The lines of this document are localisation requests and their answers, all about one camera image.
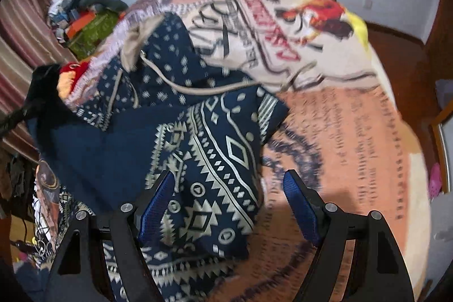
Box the navy patterned hooded garment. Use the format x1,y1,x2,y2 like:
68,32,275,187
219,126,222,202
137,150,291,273
28,13,289,301

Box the red plush toy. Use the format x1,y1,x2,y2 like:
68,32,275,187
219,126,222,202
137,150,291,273
57,60,89,100

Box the striped curtain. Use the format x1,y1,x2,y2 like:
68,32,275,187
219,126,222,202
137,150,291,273
0,0,77,161

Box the green storage box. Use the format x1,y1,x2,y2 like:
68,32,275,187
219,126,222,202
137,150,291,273
68,10,119,61

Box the orange box on pile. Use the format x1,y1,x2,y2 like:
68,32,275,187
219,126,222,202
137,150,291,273
65,12,96,39

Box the pink plush toy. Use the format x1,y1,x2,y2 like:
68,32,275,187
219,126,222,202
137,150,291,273
428,162,443,200

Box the grey plush pillow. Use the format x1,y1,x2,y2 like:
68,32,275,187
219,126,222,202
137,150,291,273
78,0,128,13

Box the newspaper print bedspread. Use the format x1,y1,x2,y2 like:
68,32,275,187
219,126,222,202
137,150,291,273
62,0,428,301

